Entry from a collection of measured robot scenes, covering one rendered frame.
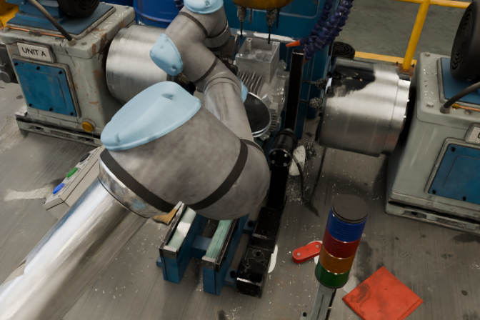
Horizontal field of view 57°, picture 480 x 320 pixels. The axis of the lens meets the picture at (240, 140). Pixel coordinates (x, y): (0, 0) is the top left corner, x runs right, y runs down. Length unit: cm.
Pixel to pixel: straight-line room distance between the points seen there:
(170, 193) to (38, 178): 94
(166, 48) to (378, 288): 73
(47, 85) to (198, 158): 95
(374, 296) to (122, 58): 89
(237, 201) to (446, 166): 72
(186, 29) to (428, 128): 61
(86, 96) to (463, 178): 105
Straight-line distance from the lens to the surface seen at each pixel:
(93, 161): 102
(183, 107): 53
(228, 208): 57
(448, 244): 132
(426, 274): 124
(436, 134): 115
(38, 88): 146
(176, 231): 107
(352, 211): 73
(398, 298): 116
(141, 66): 126
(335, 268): 82
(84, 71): 134
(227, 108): 78
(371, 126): 115
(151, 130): 51
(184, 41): 90
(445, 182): 123
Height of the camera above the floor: 175
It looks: 40 degrees down
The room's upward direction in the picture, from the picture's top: 2 degrees clockwise
